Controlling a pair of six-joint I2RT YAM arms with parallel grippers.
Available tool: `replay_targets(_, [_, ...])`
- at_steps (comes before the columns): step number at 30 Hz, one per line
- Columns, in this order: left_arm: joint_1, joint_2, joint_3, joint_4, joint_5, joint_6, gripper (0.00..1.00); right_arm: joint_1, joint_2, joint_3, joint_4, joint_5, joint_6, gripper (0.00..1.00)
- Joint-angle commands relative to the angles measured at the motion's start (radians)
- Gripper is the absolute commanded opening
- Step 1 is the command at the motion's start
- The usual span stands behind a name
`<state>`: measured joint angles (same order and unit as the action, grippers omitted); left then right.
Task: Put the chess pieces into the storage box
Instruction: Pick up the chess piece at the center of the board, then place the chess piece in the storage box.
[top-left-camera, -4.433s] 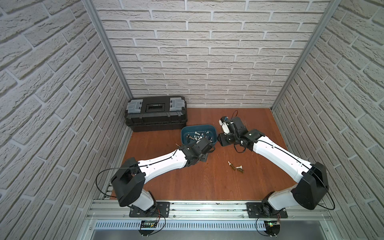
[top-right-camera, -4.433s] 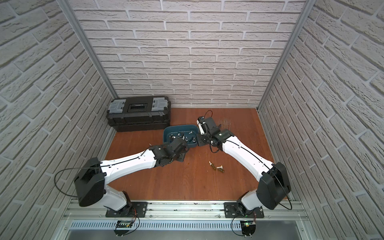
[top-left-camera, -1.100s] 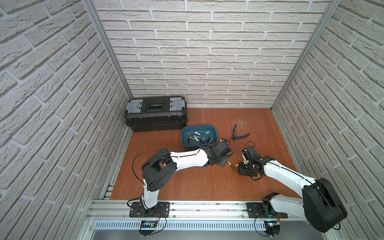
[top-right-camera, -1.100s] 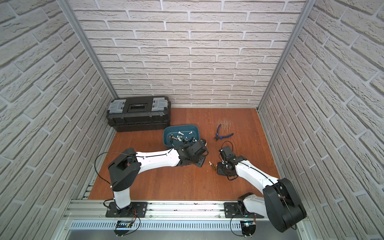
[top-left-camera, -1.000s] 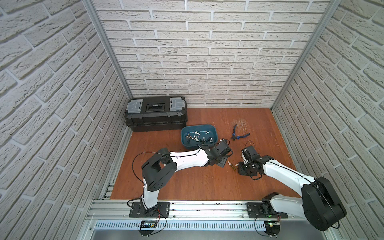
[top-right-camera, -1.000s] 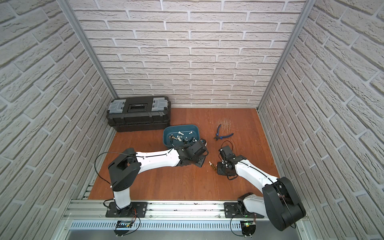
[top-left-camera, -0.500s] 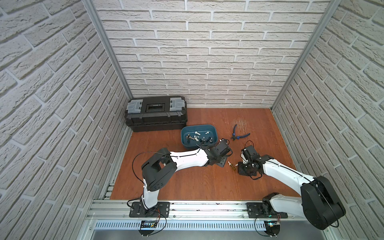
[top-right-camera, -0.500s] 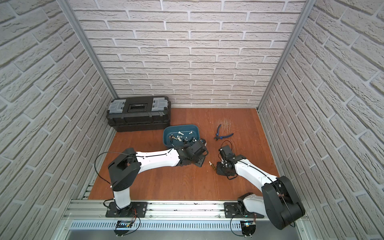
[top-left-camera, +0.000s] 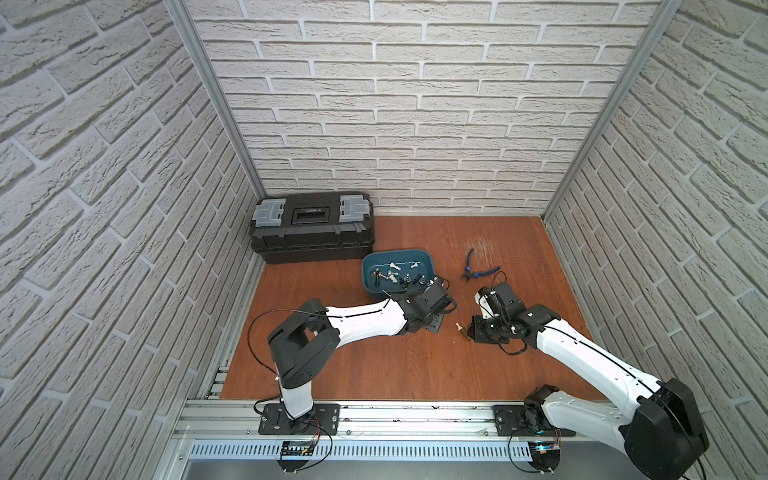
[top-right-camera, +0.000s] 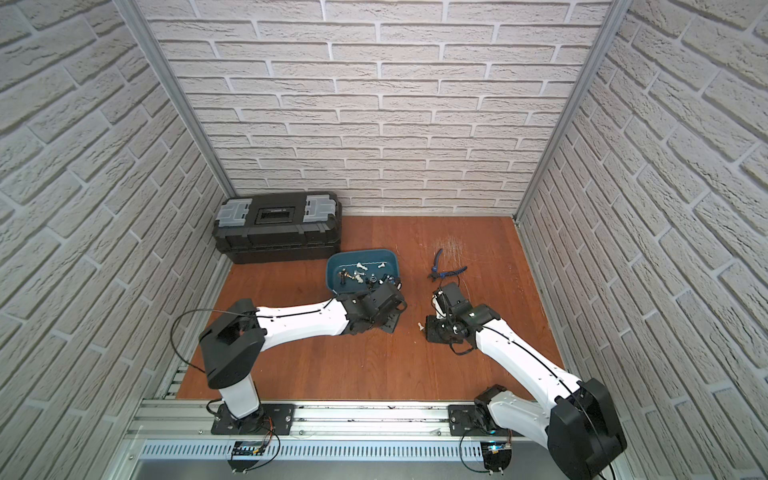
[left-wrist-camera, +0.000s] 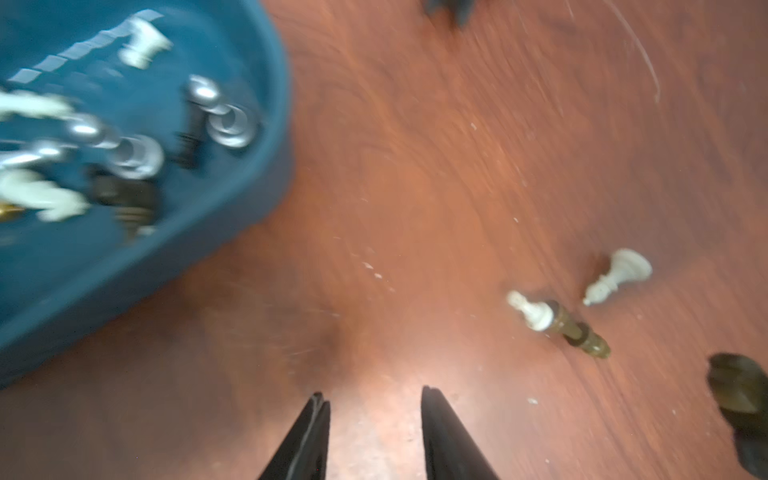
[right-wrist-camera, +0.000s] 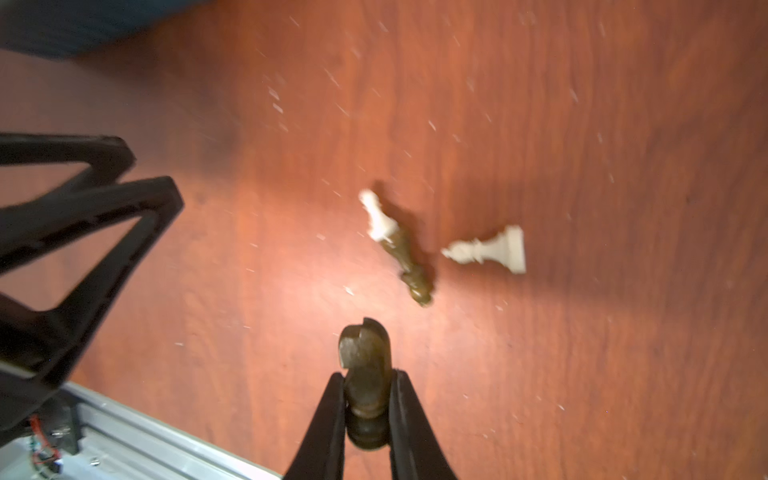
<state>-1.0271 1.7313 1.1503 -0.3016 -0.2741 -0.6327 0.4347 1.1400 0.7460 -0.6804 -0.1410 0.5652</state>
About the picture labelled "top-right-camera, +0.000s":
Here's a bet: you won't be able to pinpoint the right circuit board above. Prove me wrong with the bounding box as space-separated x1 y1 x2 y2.
480 442 512 474

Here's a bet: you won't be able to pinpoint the circuit board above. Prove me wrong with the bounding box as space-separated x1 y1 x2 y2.
480 442 512 474
228 441 273 473

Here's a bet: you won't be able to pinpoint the left circuit board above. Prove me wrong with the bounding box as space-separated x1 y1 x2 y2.
228 441 273 473

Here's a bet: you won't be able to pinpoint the teal plastic storage tray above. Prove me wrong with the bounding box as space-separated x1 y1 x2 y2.
326 249 400 294

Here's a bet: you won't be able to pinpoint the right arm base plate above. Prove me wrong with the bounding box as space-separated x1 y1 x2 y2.
447 404 522 438

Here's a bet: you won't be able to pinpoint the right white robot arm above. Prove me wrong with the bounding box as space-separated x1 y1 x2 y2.
425 283 627 479

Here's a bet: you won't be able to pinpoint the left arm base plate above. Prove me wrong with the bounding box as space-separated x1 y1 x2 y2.
211 402 296 436

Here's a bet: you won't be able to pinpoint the black plastic toolbox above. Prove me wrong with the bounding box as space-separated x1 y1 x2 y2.
212 191 342 264

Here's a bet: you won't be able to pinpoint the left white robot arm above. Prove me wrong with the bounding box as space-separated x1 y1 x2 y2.
199 282 407 421

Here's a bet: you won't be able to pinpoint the aluminium mounting rail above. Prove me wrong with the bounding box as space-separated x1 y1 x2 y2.
124 400 539 455

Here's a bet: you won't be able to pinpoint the blue handled pliers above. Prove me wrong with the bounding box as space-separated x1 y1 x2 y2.
427 248 469 282

